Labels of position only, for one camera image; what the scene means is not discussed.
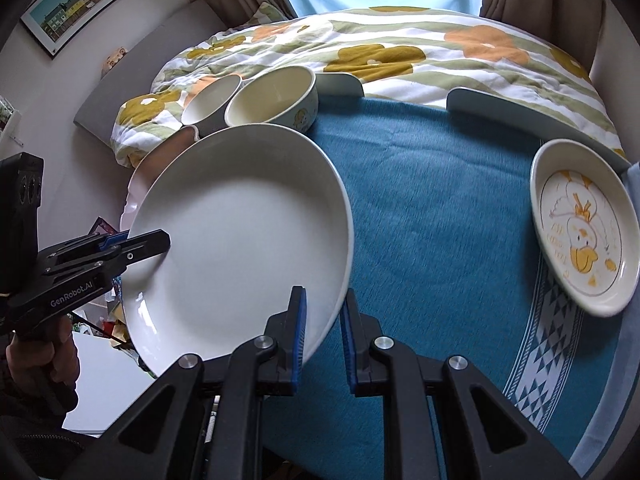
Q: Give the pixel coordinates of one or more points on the framed houses picture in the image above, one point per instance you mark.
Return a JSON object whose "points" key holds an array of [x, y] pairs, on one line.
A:
{"points": [[80, 2]]}

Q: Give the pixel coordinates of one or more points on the white furniture top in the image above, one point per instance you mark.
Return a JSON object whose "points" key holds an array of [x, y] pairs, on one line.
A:
{"points": [[110, 390]]}

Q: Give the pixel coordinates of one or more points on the white bed tray table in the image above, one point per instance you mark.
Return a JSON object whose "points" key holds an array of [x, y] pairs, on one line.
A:
{"points": [[500, 105]]}

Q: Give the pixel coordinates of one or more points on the cream duck print plate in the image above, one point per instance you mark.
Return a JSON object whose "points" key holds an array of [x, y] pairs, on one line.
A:
{"points": [[580, 230]]}

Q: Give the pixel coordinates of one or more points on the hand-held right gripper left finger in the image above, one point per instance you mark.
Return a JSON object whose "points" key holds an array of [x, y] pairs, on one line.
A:
{"points": [[300, 345]]}

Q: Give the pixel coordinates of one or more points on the green patterned pillow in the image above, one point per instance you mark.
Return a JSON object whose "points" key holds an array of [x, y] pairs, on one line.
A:
{"points": [[272, 12]]}

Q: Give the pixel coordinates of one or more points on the floral blanket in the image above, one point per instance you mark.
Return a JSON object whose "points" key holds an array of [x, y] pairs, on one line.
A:
{"points": [[400, 55]]}

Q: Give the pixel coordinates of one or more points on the cream duck print bowl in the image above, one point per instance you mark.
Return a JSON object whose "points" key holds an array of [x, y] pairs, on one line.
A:
{"points": [[270, 95]]}

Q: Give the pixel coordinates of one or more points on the small patterned box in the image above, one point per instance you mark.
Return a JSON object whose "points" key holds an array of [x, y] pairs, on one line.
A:
{"points": [[115, 59]]}

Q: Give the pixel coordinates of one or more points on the blue woven tablecloth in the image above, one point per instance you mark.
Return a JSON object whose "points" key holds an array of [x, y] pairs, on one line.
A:
{"points": [[435, 210]]}

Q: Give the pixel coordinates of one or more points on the large white plate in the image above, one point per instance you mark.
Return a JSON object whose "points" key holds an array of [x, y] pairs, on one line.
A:
{"points": [[235, 240]]}

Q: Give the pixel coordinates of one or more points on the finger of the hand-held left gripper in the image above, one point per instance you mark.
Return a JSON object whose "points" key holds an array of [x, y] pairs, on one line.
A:
{"points": [[112, 241], [145, 247]]}

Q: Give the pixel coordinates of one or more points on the colourful clutter pile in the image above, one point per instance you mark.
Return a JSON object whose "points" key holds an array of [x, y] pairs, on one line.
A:
{"points": [[112, 320]]}

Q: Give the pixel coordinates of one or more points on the person's left hand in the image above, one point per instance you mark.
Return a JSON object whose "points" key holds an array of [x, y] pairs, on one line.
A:
{"points": [[62, 365]]}

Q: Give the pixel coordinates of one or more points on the pink brown plate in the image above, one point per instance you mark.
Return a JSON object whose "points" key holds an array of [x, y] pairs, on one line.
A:
{"points": [[152, 165]]}

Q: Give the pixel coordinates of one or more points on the grey padded headboard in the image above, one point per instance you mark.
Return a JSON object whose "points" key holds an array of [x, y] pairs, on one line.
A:
{"points": [[130, 75]]}

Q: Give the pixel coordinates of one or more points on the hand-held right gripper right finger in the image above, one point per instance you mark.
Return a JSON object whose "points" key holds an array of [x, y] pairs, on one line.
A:
{"points": [[348, 355]]}

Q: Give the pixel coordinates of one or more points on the small grey bowl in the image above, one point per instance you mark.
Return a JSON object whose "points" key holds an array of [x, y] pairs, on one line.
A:
{"points": [[212, 97]]}

